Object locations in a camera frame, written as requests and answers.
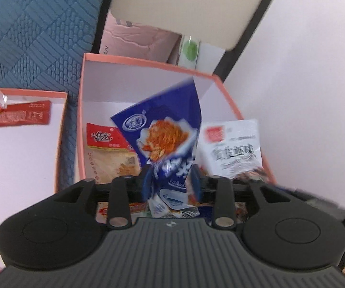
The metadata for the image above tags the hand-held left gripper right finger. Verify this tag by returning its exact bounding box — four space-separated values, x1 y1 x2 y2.
190 168 293 228

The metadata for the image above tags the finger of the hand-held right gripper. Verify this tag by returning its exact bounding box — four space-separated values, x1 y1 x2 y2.
292 187 345 209

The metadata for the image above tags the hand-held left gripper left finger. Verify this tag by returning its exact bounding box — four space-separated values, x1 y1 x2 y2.
54 167 154 228

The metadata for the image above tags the red label clear snack packet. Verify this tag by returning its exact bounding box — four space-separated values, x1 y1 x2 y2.
86 122 140 184

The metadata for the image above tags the pink cardboard box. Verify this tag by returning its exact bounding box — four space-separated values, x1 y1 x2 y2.
76 52 278 225
0 88 69 273

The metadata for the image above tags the orange printed snack packet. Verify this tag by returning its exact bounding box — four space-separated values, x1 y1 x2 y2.
97 201 148 224

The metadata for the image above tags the small blue white snack packet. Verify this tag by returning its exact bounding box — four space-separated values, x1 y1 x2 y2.
148 195 202 218

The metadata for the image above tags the green white box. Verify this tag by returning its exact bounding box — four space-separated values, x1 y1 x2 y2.
177 34 202 70

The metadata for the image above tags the pink plastic bag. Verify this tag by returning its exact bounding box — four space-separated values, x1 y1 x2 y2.
99 11 182 65

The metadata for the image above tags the beige plastic chair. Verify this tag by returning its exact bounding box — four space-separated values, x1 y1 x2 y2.
91 0 285 77

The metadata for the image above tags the blue quilted cushion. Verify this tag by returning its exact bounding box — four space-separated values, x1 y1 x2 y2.
0 0 113 186

